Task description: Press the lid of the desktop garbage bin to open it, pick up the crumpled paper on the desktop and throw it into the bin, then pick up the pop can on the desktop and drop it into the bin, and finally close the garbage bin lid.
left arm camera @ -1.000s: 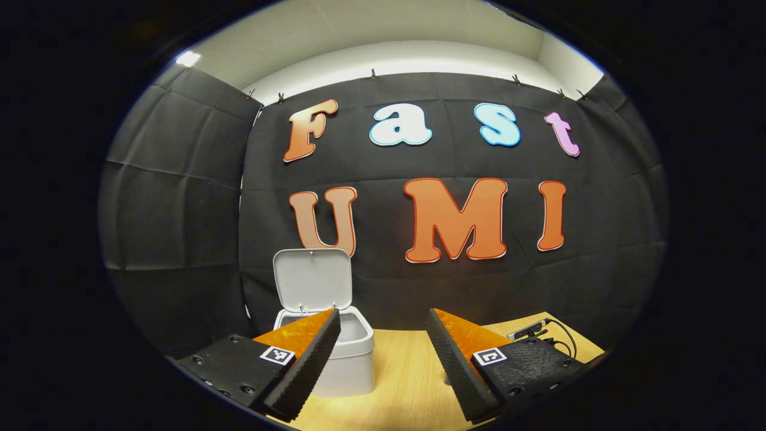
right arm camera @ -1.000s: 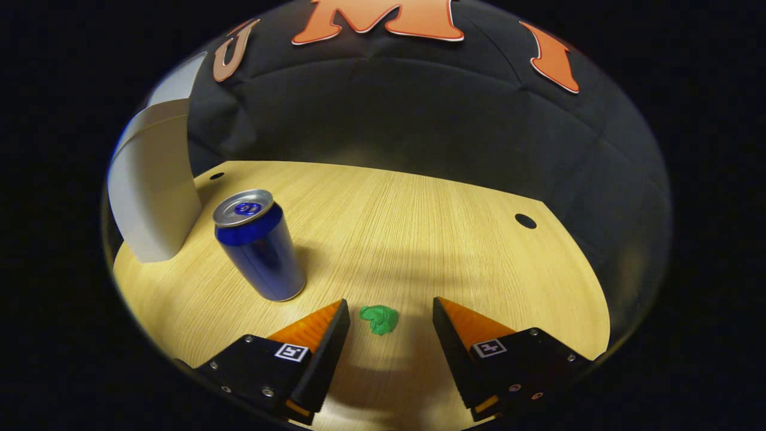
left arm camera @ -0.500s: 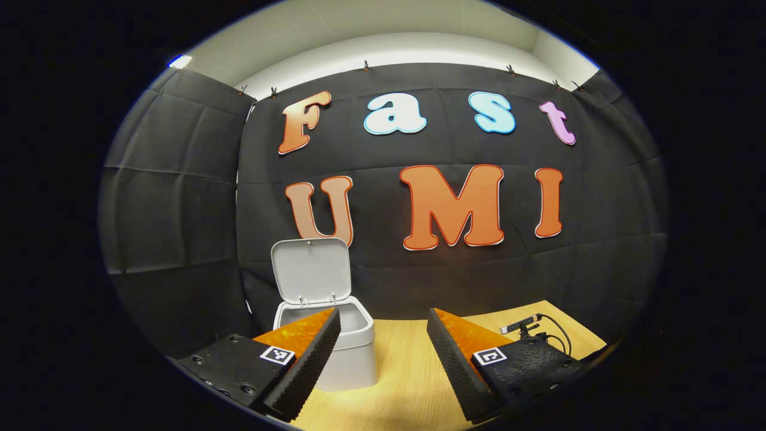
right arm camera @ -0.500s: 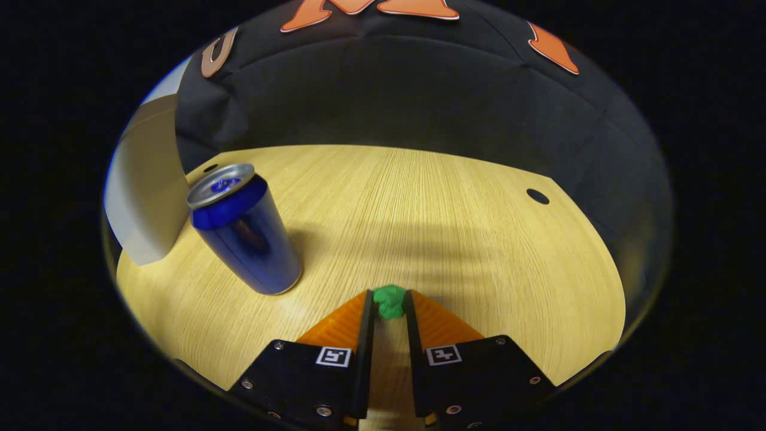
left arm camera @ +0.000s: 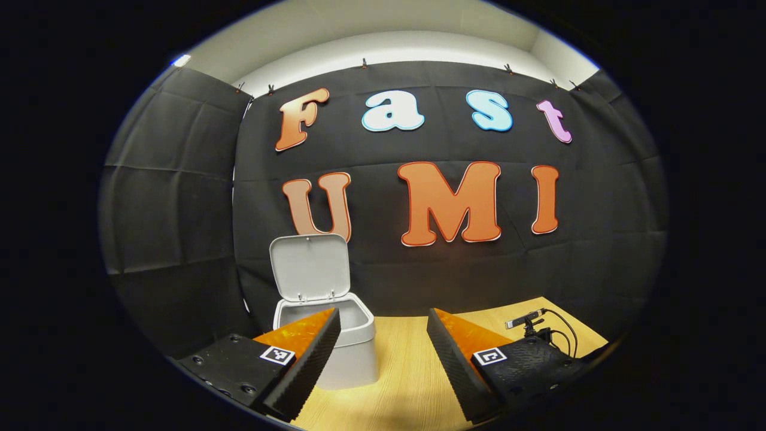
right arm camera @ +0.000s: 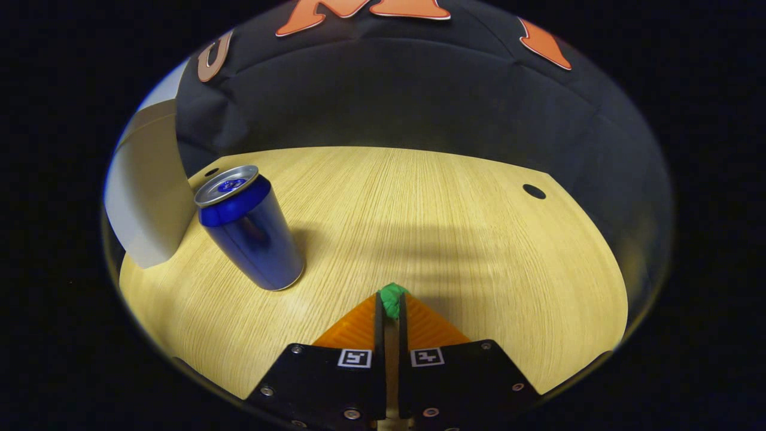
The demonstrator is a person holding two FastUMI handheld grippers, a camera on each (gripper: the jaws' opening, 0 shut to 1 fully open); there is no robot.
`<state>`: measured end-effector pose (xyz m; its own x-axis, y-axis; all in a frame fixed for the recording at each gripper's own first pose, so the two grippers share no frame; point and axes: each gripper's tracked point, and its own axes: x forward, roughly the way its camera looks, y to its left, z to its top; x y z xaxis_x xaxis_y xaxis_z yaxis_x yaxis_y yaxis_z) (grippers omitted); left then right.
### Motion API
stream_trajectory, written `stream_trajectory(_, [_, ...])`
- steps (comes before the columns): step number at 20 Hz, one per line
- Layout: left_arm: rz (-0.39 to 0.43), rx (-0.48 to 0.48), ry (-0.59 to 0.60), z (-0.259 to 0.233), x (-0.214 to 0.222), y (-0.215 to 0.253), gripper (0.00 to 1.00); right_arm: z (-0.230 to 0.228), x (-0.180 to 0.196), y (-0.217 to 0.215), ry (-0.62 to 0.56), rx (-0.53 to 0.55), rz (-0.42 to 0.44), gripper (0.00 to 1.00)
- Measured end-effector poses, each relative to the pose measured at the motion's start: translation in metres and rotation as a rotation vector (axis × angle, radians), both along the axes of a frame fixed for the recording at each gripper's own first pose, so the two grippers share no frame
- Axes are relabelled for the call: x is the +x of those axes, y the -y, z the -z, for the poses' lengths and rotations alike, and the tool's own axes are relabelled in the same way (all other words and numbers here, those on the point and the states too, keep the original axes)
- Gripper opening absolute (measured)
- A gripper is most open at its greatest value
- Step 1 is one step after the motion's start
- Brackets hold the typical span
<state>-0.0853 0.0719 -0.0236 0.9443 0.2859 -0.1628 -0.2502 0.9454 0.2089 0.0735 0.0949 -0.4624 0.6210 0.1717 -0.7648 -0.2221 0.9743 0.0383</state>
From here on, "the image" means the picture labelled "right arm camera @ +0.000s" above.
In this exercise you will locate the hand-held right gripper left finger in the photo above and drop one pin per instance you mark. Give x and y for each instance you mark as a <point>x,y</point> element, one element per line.
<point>323,389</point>

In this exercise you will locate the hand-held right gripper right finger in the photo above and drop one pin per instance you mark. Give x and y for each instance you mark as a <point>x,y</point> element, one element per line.
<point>467,383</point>

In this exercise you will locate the green paper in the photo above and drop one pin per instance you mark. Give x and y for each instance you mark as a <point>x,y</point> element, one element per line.
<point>392,299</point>

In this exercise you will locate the blue pop can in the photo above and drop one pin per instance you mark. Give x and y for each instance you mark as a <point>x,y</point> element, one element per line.
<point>251,239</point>

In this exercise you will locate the white desktop garbage bin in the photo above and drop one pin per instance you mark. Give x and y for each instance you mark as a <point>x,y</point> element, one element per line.
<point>149,197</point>

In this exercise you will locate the wooden desktop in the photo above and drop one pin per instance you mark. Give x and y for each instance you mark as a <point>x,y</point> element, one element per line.
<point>449,239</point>

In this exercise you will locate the black backdrop cloth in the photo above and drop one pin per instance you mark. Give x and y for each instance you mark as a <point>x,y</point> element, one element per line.
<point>419,90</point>

